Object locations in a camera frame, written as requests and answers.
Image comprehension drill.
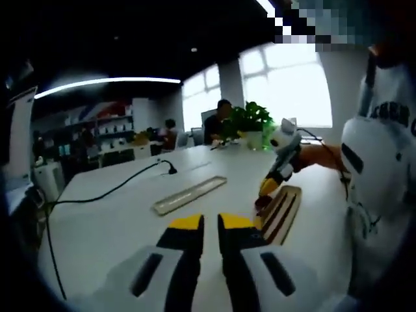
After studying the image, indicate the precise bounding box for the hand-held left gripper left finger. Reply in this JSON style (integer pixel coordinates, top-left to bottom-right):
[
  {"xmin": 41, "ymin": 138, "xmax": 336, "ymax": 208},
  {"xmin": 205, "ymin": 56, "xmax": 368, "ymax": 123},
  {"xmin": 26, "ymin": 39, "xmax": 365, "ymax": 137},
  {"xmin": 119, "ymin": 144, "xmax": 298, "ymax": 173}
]
[{"xmin": 92, "ymin": 213, "xmax": 206, "ymax": 312}]

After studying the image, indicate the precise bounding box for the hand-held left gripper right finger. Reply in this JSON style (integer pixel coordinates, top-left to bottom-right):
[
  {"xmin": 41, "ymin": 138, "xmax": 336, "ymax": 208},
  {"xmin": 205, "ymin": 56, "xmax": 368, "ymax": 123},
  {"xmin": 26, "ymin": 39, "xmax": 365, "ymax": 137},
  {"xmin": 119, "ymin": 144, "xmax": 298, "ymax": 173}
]
[{"xmin": 216, "ymin": 213, "xmax": 328, "ymax": 312}]

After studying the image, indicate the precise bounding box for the dark red utensil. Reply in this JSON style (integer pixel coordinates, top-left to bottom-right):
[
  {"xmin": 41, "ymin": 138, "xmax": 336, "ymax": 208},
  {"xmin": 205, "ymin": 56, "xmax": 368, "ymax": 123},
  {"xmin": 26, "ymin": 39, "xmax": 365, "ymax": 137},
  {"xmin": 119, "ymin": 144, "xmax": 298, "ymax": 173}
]
[{"xmin": 254, "ymin": 194, "xmax": 272, "ymax": 211}]

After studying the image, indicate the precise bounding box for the beige cutlery case base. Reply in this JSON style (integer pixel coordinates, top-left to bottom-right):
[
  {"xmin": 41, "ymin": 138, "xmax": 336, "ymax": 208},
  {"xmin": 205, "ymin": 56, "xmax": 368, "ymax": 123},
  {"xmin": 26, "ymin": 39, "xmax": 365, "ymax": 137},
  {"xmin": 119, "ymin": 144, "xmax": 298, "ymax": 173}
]
[{"xmin": 255, "ymin": 184, "xmax": 303, "ymax": 247}]

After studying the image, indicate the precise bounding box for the white plant pot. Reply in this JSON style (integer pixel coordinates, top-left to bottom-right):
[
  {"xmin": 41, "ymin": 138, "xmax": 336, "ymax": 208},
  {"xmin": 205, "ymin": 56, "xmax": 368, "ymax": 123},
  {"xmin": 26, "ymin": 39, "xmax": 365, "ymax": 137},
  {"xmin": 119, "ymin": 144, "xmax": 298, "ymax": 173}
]
[{"xmin": 246, "ymin": 131, "xmax": 264, "ymax": 151}]

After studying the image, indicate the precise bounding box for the green leafy plant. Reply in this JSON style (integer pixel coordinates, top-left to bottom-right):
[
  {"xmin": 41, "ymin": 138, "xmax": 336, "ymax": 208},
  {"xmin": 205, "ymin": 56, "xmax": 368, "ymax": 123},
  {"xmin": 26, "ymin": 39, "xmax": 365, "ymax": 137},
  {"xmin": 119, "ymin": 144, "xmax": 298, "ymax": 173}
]
[{"xmin": 222, "ymin": 101, "xmax": 274, "ymax": 139}]

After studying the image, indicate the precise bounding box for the large window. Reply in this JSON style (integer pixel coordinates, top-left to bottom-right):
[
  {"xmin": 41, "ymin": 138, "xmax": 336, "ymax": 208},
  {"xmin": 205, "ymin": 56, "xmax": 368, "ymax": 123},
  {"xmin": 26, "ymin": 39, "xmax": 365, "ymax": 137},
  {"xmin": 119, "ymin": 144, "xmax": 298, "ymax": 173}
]
[{"xmin": 181, "ymin": 41, "xmax": 333, "ymax": 131}]

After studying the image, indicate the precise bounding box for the white chest-worn device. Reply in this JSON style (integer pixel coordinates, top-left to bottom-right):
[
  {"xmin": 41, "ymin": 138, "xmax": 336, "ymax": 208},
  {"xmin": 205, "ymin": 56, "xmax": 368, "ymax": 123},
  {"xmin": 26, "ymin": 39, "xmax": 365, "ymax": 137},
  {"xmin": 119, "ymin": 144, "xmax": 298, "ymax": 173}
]
[{"xmin": 340, "ymin": 116, "xmax": 402, "ymax": 209}]

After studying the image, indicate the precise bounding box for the cardboard box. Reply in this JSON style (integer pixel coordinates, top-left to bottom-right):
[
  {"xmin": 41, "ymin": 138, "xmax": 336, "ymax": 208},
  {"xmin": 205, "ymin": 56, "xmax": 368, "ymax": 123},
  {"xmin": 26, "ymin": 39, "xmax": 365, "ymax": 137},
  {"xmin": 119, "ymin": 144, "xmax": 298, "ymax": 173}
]
[{"xmin": 132, "ymin": 129, "xmax": 151, "ymax": 147}]

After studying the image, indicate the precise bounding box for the person's own torso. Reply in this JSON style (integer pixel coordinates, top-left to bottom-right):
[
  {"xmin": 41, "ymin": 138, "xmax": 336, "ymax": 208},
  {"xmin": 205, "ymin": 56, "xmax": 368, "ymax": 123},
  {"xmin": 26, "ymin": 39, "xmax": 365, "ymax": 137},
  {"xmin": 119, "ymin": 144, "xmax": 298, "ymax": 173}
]
[{"xmin": 344, "ymin": 48, "xmax": 416, "ymax": 293}]

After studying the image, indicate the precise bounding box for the white cabinet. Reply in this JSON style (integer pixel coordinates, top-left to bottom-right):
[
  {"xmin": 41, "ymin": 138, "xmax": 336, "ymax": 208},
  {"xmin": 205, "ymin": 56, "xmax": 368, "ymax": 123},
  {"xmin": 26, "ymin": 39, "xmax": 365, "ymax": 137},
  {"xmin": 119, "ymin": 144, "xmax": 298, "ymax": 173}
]
[{"xmin": 32, "ymin": 161, "xmax": 66, "ymax": 203}]

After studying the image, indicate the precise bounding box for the straight ceiling light strip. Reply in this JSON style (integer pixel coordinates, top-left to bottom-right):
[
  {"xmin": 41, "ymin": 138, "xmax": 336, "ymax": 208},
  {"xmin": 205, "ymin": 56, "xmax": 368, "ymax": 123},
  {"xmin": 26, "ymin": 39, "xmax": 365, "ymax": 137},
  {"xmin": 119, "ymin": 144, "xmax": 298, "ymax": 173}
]
[{"xmin": 34, "ymin": 77, "xmax": 182, "ymax": 100}]

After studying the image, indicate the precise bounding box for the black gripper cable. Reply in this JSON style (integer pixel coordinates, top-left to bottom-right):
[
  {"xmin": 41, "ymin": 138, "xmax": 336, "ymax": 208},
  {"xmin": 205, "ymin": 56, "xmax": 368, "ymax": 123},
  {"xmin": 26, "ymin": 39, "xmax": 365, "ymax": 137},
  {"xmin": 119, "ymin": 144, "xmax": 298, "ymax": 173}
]
[{"xmin": 297, "ymin": 127, "xmax": 351, "ymax": 200}]

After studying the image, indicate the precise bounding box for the black gooseneck cable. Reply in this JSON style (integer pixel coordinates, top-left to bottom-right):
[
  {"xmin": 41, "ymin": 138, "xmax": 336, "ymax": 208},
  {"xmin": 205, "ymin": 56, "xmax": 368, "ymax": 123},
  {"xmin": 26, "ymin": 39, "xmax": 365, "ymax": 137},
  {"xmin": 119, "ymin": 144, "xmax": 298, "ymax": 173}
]
[{"xmin": 44, "ymin": 159, "xmax": 179, "ymax": 302}]

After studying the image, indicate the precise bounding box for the white wall shelf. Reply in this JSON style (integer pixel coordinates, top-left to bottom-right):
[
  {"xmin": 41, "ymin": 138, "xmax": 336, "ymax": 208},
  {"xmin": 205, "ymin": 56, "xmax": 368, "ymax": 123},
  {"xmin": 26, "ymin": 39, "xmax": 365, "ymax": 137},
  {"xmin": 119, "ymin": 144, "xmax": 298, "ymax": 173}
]
[{"xmin": 32, "ymin": 103, "xmax": 135, "ymax": 163}]

